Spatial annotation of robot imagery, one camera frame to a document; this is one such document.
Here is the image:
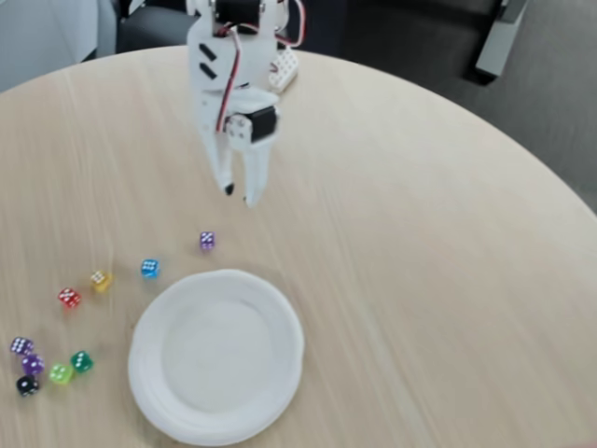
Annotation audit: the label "yellow translucent dice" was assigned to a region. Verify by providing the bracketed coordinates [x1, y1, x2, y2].
[90, 269, 114, 294]

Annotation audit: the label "white paper plate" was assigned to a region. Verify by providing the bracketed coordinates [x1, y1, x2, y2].
[128, 269, 306, 447]

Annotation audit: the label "red translucent dice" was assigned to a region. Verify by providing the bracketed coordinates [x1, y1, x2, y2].
[57, 287, 82, 310]

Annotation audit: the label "dark green translucent dice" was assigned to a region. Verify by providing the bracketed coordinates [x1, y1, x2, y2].
[70, 350, 94, 374]

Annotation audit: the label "light green translucent dice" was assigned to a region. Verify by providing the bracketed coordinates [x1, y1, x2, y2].
[49, 362, 75, 386]

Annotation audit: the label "black dice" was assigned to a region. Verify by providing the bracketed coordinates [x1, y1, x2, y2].
[15, 374, 41, 398]

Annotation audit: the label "black office chair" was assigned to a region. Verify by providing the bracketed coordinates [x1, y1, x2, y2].
[116, 0, 190, 53]

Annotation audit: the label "grey desk leg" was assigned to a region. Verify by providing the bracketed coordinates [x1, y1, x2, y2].
[475, 0, 528, 78]

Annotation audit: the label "red black servo cable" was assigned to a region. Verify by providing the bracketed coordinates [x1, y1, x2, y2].
[215, 25, 244, 134]
[274, 0, 310, 49]

